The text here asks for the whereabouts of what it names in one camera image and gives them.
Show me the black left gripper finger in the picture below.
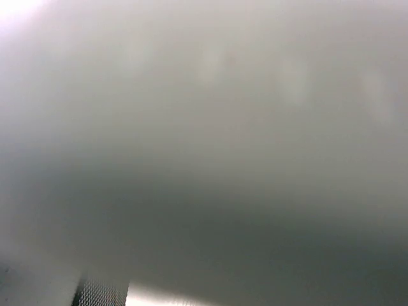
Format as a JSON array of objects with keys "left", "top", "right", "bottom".
[{"left": 1, "top": 264, "right": 129, "bottom": 306}]

